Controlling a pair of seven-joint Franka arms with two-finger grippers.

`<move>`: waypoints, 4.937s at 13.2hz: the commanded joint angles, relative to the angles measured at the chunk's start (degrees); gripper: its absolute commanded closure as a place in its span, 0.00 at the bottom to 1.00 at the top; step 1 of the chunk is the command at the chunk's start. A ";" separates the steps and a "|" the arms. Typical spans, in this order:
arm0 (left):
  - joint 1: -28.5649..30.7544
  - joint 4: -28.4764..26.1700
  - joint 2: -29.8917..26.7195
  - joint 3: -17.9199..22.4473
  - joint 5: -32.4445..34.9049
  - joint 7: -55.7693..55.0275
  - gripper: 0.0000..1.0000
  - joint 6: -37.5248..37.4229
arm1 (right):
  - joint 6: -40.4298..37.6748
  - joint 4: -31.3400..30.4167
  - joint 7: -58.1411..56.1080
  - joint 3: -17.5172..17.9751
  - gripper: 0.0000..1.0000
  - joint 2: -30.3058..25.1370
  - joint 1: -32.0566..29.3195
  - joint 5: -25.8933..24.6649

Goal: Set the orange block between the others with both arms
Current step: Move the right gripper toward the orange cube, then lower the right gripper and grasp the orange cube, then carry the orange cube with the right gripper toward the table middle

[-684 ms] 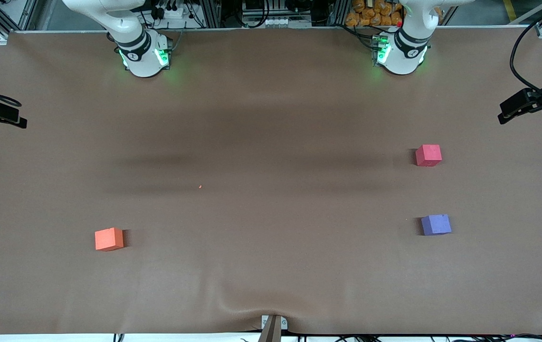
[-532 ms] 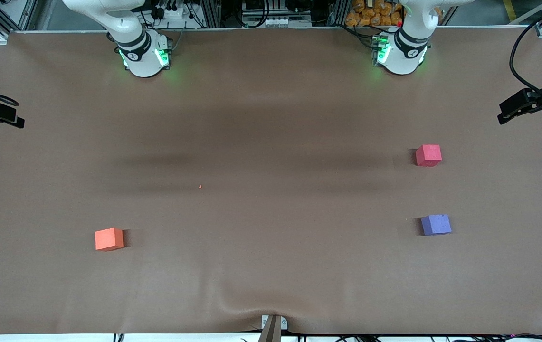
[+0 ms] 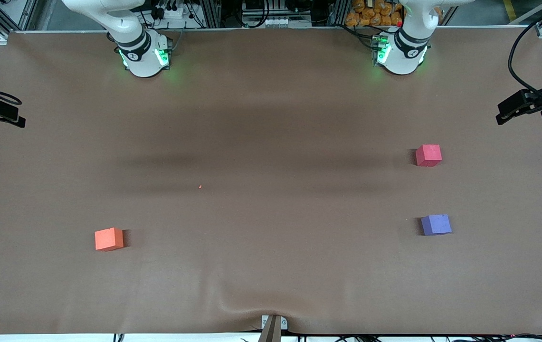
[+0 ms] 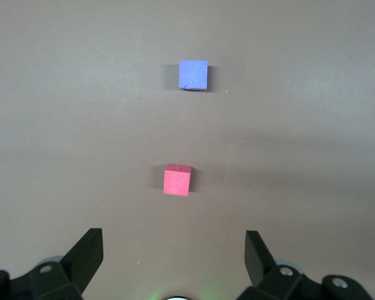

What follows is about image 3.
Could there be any red foam block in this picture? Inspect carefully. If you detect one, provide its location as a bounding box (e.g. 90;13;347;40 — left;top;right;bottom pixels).
415;144;443;167

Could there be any aluminium frame post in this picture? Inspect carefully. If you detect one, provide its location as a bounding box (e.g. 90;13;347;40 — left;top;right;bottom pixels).
328;0;351;27
200;0;221;28

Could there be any purple foam block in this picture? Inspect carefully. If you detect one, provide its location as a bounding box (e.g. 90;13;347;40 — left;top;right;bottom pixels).
420;214;453;237

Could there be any pile of orange toys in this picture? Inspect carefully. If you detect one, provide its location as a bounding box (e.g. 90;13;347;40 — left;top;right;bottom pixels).
345;0;404;27

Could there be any grey camera mount pole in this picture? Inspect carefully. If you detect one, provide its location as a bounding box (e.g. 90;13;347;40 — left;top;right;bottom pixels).
257;316;282;342

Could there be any small metal clamp bracket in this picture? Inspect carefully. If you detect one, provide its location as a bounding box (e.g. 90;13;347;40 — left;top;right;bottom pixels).
261;315;288;331

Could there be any black cable bundle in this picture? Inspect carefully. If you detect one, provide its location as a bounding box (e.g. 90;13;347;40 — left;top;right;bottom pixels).
335;334;542;342

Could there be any white power strip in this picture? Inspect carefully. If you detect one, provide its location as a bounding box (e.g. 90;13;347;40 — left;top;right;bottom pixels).
154;6;185;19

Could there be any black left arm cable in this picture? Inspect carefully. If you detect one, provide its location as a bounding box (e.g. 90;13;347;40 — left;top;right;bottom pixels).
508;2;542;95

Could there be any orange foam block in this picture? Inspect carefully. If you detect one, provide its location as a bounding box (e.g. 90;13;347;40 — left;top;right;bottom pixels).
95;228;124;251

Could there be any brown table mat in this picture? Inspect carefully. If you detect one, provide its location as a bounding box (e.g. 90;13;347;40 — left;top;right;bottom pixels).
0;26;542;335

